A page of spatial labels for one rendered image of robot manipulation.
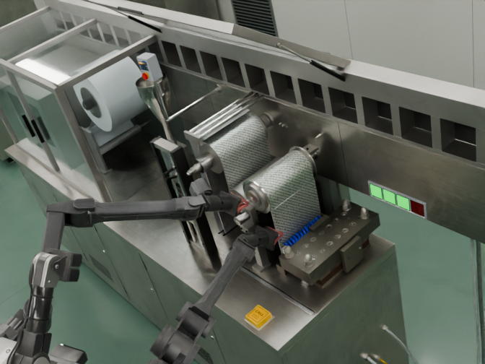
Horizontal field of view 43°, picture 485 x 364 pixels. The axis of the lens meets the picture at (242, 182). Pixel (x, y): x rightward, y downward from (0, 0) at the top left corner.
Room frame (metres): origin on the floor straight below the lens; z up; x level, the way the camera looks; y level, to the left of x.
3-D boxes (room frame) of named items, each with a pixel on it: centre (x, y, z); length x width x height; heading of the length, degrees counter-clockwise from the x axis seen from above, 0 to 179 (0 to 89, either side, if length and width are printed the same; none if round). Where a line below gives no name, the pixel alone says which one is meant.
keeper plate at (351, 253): (1.74, -0.33, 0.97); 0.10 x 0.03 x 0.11; 122
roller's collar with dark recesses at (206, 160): (2.07, 0.12, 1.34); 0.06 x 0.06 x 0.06; 32
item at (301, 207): (1.89, -0.17, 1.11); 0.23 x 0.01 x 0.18; 122
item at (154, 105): (2.54, 0.26, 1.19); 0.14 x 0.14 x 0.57
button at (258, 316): (1.61, 0.08, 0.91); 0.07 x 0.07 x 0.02; 32
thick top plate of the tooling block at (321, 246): (1.81, -0.27, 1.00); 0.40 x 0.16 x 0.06; 122
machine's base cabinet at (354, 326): (2.69, 0.43, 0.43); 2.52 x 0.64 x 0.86; 32
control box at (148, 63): (2.35, 0.24, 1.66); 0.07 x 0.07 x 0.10; 38
